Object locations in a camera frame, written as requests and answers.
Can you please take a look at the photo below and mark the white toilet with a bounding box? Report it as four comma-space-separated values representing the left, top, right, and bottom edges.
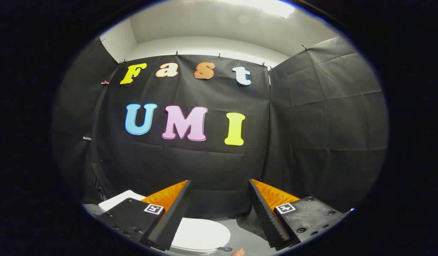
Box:
98, 190, 223, 255

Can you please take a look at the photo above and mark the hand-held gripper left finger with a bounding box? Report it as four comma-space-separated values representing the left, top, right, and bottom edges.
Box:
97, 180, 192, 252

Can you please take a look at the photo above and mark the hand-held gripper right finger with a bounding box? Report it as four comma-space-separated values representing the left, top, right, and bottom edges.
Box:
248, 178, 349, 251

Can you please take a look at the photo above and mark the white toilet lid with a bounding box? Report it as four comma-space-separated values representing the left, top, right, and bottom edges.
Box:
170, 218, 234, 252

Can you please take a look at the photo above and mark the black backdrop cloth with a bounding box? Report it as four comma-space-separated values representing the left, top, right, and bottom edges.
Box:
52, 36, 388, 219

